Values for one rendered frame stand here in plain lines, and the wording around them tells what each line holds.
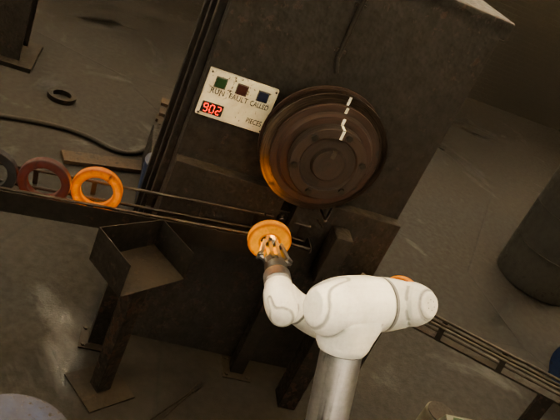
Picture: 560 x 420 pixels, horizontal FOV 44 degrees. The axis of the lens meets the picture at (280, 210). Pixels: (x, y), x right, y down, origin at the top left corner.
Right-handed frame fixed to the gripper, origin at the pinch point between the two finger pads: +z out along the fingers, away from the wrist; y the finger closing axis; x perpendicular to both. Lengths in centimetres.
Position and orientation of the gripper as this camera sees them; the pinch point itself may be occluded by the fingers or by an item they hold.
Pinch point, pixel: (271, 236)
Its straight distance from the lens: 240.2
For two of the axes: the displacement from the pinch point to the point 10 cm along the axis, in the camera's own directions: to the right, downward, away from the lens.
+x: 3.8, -7.8, -5.0
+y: 9.2, 2.6, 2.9
